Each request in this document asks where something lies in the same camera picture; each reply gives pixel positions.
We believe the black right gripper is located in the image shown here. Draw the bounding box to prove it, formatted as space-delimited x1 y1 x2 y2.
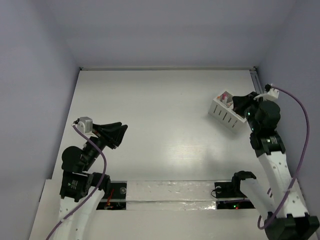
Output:
232 91 266 132

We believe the purple capped white marker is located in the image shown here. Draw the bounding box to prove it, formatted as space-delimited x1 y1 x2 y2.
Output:
224 96 230 105

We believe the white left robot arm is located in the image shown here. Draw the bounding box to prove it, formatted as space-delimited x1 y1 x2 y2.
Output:
46 117 128 240

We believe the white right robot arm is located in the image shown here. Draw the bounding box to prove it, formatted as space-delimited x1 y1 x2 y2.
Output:
230 92 320 240

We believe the white slotted organizer box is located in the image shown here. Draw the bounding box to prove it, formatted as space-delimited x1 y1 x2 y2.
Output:
208 90 247 134

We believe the white front platform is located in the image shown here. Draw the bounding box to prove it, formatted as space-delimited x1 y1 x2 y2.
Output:
30 180 266 240

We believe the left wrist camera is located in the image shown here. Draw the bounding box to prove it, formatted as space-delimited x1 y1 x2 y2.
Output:
73 116 93 135

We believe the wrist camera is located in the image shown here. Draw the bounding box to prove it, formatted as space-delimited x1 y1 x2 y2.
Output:
253 84 279 102
73 116 93 135

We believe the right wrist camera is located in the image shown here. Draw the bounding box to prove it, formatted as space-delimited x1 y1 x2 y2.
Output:
253 84 279 102

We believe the aluminium rail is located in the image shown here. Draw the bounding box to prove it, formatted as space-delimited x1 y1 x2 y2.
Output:
249 67 265 94

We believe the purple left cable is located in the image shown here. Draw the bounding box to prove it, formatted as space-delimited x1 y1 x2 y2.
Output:
44 124 109 240

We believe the purple cable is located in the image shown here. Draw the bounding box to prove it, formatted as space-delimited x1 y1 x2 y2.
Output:
257 84 311 230
44 124 109 240

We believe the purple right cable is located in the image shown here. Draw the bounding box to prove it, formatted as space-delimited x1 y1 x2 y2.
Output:
257 84 311 230

